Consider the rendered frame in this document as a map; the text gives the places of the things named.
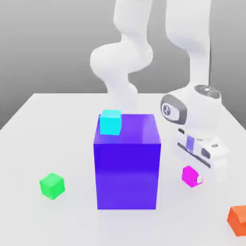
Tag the small cyan cube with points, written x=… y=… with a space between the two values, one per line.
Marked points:
x=110 y=123

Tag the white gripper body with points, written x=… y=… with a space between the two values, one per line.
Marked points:
x=217 y=171

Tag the large purple box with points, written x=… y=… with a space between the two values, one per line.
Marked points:
x=126 y=173

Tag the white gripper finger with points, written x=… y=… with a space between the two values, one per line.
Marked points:
x=199 y=179

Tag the small magenta cube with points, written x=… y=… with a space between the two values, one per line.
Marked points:
x=189 y=175

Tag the small green cube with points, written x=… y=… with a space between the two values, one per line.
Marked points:
x=51 y=186

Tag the small orange cube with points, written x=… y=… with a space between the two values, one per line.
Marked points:
x=238 y=221

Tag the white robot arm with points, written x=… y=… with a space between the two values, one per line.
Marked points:
x=123 y=57

